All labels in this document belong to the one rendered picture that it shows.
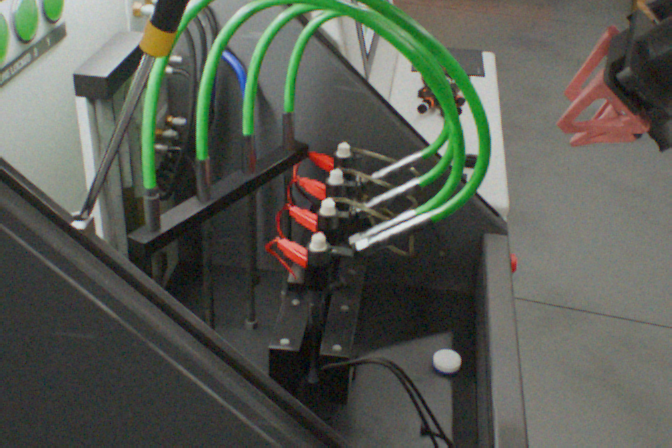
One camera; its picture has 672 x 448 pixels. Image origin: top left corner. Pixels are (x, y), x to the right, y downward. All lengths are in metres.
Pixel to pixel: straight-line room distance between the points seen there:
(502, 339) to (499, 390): 0.10
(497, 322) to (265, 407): 0.54
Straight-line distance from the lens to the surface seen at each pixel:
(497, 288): 1.18
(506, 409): 1.00
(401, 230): 0.92
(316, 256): 0.95
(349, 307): 1.06
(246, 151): 1.09
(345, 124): 1.22
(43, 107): 0.89
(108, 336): 0.63
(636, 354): 2.69
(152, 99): 0.91
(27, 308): 0.64
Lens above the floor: 1.64
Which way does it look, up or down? 30 degrees down
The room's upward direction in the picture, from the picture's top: 3 degrees clockwise
